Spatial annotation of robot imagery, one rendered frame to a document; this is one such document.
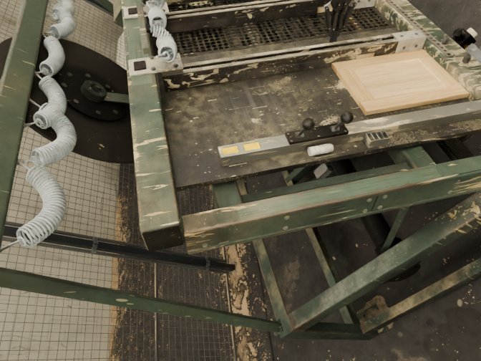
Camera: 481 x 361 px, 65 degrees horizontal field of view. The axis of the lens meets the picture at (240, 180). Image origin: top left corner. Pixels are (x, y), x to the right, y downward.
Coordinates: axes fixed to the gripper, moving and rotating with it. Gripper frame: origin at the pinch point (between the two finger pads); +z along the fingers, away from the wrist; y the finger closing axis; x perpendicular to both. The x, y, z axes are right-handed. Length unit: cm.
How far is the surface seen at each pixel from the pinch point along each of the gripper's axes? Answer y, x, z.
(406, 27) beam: -38.0, -6.8, 4.8
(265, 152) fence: 43, 50, 5
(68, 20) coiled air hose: 110, -65, 11
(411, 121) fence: -8, 50, 4
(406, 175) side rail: 7, 71, 3
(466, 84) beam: -38, 36, 5
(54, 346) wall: 263, -61, 399
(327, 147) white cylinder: 23, 53, 5
